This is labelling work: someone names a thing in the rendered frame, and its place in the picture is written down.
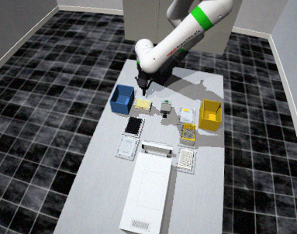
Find yellow bin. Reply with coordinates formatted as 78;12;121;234
199;99;221;131

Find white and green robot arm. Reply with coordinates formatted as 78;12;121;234
135;0;233;74

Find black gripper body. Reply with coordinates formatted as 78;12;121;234
138;72;151;81

